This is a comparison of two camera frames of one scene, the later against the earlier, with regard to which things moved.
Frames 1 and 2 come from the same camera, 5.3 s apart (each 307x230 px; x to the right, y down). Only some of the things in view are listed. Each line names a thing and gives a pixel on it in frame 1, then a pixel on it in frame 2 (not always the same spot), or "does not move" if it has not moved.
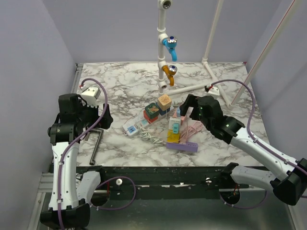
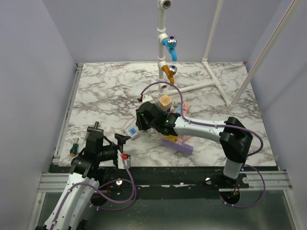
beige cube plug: (164, 102) does not move
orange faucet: (170, 71) does not move
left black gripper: (83, 106) → (121, 141)
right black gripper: (191, 100) → (139, 122)
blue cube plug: (163, 112) does not move
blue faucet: (171, 43) does not move
